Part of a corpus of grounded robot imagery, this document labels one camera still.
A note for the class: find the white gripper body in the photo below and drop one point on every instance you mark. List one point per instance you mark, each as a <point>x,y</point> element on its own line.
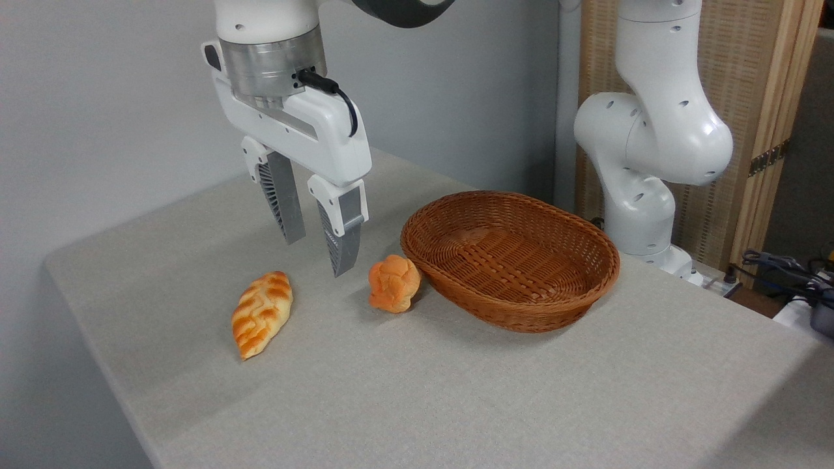
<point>326,137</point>

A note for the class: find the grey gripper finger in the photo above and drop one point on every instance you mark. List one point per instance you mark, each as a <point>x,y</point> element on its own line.
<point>284,195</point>
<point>344,234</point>

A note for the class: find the round orange bread roll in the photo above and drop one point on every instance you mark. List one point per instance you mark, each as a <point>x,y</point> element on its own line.
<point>393,284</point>

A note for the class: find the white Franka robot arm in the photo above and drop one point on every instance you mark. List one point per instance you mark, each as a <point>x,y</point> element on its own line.
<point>658,143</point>

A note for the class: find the long braided bread loaf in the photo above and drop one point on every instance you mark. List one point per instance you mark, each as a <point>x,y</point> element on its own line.
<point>260,314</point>

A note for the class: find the brown oval wicker basket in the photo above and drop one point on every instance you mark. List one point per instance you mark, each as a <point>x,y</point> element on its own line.
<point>521,260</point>

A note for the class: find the grey tablecloth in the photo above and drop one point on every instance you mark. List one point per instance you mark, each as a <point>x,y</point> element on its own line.
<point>456,391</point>

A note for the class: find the white power strip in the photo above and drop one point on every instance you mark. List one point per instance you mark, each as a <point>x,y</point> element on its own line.
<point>717,283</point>

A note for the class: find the wooden woven folding screen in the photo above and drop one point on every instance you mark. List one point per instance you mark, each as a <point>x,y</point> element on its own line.
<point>736,78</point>

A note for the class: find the brass screen hinge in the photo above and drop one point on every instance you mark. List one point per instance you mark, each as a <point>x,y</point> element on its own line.
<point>769,158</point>

